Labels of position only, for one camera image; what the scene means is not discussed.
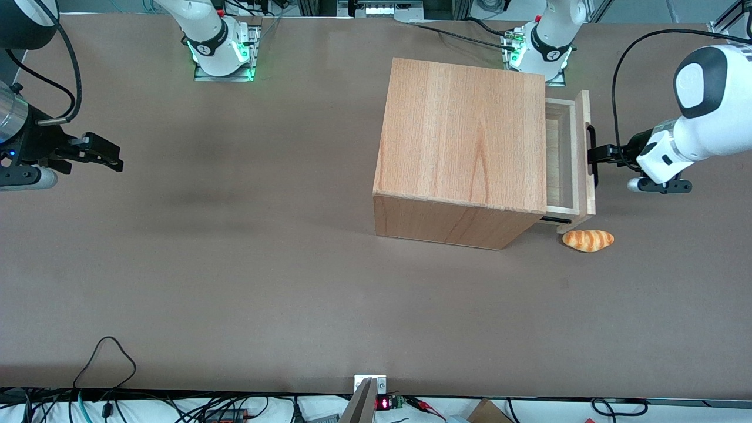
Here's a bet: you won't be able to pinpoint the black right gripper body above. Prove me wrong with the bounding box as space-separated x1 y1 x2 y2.
0 120 77 177

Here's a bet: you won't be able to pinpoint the light wooden drawer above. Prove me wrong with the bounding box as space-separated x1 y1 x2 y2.
545 90 596 234

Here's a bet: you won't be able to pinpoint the light wooden drawer cabinet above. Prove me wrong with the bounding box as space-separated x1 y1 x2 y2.
373 58 548 250

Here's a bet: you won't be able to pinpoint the orange striped toy bread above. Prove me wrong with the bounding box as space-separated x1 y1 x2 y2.
562 230 615 253

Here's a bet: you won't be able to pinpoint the white lit control box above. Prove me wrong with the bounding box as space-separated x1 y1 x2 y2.
338 0 425 19

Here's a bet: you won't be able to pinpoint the brown cardboard piece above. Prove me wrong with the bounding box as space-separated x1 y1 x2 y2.
467 398 513 423

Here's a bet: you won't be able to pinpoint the red clip leads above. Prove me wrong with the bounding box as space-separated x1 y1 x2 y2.
405 397 448 420

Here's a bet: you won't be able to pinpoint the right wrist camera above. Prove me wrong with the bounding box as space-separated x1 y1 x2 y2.
0 166 59 192

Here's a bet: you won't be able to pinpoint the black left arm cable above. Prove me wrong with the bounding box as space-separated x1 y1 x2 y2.
611 28 752 155

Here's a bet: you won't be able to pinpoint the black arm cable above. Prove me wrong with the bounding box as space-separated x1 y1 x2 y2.
6 0 83 124
611 28 752 155

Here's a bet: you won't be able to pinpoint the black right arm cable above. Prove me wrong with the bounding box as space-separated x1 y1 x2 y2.
6 0 83 124

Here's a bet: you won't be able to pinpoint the aluminium frame corner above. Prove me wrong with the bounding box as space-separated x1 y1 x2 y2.
708 0 752 37

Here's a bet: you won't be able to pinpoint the black looped table cable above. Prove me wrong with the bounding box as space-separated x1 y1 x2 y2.
73 337 137 391

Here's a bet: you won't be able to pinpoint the black coiled cable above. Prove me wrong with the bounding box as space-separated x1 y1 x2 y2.
590 398 650 417

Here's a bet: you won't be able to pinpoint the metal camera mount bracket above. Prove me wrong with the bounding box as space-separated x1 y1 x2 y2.
338 375 388 423

